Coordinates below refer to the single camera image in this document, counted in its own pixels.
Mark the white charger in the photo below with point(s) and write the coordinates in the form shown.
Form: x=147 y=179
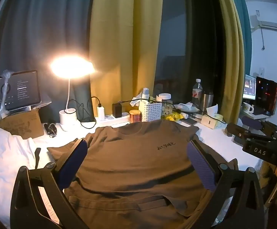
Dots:
x=100 y=112

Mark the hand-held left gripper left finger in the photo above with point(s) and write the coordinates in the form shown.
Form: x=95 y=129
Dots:
x=74 y=162

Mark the brown cardboard box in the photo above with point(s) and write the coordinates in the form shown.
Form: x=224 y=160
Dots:
x=17 y=124

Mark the white mug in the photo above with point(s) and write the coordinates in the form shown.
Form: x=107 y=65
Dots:
x=247 y=107

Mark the olive brown t-shirt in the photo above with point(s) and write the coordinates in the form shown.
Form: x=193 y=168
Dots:
x=133 y=162

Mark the yellow snack packet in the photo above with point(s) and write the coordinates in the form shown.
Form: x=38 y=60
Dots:
x=174 y=117

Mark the black charger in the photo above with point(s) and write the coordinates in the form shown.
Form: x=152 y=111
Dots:
x=117 y=111

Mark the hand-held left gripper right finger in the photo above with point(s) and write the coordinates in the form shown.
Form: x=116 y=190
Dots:
x=200 y=162

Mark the white woven basket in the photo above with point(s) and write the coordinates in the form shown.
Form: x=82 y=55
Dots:
x=150 y=111

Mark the teal curtain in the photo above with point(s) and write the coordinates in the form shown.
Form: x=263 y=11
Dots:
x=38 y=23
x=244 y=16

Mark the grey white tube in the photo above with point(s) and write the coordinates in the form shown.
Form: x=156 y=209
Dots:
x=145 y=93

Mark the white power strip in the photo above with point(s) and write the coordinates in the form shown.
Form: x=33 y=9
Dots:
x=111 y=120

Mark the white desk lamp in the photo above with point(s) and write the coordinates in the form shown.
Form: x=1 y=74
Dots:
x=68 y=119

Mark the yellow curtain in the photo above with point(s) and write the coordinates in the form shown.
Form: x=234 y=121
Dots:
x=121 y=40
x=233 y=52

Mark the computer monitor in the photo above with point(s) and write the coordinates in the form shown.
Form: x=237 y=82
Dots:
x=249 y=87

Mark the orange round tin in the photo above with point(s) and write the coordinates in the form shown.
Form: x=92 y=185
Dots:
x=135 y=116

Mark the white garment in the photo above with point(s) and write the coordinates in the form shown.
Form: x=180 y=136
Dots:
x=5 y=155

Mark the black computer case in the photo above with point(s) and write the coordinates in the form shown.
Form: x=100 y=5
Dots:
x=267 y=95

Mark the glass jar with white lid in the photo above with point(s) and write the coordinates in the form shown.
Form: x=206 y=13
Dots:
x=164 y=96

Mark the clear plastic water bottle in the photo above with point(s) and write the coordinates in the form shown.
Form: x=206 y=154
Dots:
x=197 y=93

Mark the black tablet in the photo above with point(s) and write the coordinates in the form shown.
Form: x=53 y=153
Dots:
x=21 y=90

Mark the clear plastic bag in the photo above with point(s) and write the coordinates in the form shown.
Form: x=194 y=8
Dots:
x=44 y=101

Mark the steel tumbler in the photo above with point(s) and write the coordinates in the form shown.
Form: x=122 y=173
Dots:
x=207 y=102

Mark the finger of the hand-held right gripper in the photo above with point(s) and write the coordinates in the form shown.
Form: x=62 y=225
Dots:
x=241 y=133

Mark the white air conditioner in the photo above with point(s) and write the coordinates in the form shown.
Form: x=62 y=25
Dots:
x=274 y=25

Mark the tissue box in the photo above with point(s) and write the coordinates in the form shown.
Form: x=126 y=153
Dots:
x=211 y=120

